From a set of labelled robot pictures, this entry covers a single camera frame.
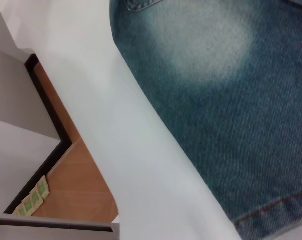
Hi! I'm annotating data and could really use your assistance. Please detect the blue denim shorts with print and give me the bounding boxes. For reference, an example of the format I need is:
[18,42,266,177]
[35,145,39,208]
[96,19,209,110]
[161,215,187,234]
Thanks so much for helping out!
[108,0,302,237]

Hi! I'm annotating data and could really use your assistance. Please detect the green and cream sticker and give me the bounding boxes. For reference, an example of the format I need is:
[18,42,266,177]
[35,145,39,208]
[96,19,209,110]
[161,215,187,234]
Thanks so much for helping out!
[12,203,25,217]
[37,175,50,201]
[29,186,44,209]
[20,194,34,216]

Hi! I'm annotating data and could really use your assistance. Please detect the grey metal beam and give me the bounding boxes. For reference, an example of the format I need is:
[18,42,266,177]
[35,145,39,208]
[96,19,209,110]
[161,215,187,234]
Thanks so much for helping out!
[0,216,120,240]

